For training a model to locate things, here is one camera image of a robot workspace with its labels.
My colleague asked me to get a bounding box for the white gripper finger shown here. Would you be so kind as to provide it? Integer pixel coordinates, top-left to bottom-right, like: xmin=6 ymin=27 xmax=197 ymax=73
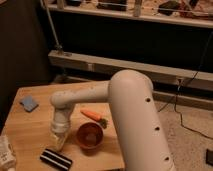
xmin=52 ymin=135 xmax=60 ymax=151
xmin=61 ymin=133 xmax=69 ymax=148

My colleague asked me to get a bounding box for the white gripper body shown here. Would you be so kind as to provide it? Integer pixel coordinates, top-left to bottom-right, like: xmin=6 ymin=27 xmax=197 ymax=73
xmin=51 ymin=109 xmax=71 ymax=134

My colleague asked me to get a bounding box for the black white striped eraser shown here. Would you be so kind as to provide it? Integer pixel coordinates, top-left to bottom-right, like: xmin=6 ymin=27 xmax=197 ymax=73
xmin=40 ymin=149 xmax=72 ymax=171

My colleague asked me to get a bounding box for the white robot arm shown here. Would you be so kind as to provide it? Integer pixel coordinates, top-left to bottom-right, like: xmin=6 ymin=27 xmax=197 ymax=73
xmin=50 ymin=70 xmax=176 ymax=171

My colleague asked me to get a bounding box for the orange bowl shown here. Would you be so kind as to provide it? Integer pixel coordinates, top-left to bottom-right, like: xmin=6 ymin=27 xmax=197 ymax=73
xmin=76 ymin=122 xmax=103 ymax=150

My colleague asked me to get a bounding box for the orange toy carrot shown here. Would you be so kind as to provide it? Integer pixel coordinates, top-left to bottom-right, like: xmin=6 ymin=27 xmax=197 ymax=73
xmin=81 ymin=109 xmax=108 ymax=129

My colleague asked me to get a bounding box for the white crumpled bag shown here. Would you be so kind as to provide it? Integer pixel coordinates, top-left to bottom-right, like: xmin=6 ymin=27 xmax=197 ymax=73
xmin=0 ymin=135 xmax=16 ymax=171

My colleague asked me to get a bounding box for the metal lamp pole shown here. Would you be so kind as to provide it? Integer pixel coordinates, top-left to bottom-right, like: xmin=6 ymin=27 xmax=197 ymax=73
xmin=42 ymin=0 xmax=69 ymax=55

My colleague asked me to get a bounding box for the black box on floor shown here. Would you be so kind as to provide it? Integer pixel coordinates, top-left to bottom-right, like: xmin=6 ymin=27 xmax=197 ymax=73
xmin=206 ymin=149 xmax=213 ymax=166

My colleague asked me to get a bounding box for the black cable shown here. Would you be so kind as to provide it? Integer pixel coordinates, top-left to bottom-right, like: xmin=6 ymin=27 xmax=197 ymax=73
xmin=156 ymin=31 xmax=213 ymax=140

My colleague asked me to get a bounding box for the white wall shelf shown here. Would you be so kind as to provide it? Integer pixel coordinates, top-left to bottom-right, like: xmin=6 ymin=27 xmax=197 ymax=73
xmin=40 ymin=0 xmax=213 ymax=29

